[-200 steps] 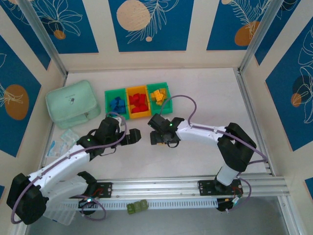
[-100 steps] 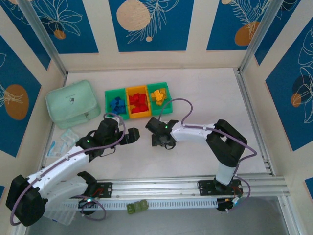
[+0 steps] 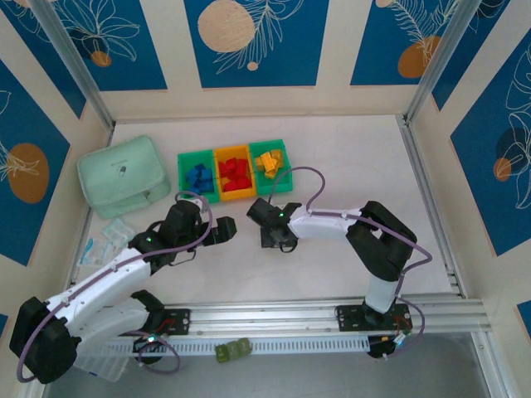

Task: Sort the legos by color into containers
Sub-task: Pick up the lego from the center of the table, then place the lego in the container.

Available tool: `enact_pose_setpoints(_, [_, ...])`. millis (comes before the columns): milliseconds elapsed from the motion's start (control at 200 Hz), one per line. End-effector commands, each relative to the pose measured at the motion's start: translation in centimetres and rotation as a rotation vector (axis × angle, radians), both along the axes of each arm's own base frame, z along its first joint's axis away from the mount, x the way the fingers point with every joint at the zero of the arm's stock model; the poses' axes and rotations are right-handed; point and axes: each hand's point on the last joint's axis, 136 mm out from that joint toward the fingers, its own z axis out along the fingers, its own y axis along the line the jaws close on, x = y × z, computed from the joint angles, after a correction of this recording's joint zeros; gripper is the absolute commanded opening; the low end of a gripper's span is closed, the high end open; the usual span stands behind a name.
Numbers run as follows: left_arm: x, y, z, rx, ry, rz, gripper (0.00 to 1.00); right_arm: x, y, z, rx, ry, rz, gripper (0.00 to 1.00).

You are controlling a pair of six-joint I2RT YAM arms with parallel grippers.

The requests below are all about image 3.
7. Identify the yellow plastic bin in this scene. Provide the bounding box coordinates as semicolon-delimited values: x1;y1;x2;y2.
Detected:
213;143;258;203

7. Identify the green plastic bin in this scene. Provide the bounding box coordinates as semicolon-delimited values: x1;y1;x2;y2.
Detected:
248;138;295;195
177;149;220;205

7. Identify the mint green zip pouch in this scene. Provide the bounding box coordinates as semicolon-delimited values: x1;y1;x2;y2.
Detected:
77;134;172;220

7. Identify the olive green cube block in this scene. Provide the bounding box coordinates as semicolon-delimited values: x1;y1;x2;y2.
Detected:
214;337;253;365

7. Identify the black controller board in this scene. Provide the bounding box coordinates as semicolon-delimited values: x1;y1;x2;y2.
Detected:
132;335;167;366
367;334;412;361

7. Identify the clear plastic organizer box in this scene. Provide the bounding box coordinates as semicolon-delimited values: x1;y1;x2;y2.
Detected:
74;343;129;383

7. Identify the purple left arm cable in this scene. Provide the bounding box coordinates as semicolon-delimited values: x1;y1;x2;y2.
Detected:
16;190;215;383

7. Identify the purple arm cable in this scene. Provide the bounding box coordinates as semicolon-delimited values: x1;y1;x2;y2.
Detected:
16;190;215;383
269;166;433;362

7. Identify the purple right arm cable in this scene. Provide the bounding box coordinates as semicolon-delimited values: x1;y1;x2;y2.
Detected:
269;166;433;362

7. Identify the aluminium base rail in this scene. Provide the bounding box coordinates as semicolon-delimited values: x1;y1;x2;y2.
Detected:
35;294;493;343

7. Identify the aluminium side rail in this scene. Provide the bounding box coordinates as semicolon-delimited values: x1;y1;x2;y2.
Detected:
396;114;468;298
60;119;117;308

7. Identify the white slotted cable duct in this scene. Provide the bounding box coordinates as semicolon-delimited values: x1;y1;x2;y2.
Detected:
52;336;371;358

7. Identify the aluminium corner post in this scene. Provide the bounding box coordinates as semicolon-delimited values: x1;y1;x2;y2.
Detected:
404;0;489;124
28;0;116;130

